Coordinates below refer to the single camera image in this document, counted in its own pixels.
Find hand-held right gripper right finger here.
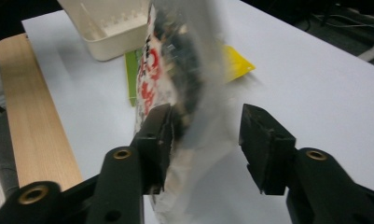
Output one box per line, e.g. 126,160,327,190
238,103,298,196

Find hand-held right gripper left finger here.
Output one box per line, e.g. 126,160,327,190
130,103,173,196

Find clear dried seaweed packet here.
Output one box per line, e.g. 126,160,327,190
133,0,239,224

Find white plastic lunch box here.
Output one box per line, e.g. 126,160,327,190
57,0,153,63

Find wooden table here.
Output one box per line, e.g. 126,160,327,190
0,33,84,191

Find thin floor cable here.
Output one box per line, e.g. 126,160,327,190
309,10,374,32

